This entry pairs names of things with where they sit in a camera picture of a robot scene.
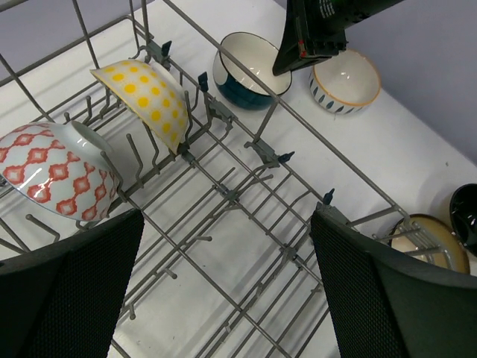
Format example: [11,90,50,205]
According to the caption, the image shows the brown rimmed cream bowl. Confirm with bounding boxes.
[387,214,470,274]

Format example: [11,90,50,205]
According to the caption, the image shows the white bowl orange rim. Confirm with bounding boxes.
[307,49,382,116]

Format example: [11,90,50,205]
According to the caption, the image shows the blue inside red patterned bowl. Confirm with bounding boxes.
[1,121,119,222]

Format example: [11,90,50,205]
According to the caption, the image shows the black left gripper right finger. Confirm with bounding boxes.
[311,210,476,357]

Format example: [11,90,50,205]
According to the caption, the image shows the grey wire dish rack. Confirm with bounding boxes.
[0,0,463,358]

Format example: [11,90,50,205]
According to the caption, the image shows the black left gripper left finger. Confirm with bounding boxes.
[1,209,145,357]

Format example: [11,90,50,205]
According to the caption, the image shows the yellow dotted bowl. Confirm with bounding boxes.
[89,59,188,154]

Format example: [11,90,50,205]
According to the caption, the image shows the black ceramic bowl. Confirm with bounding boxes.
[449,183,476,256]

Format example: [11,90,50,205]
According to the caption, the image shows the dark teal white bowl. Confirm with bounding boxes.
[212,31,292,110]

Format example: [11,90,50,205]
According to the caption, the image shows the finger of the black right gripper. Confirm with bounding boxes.
[272,0,401,76]

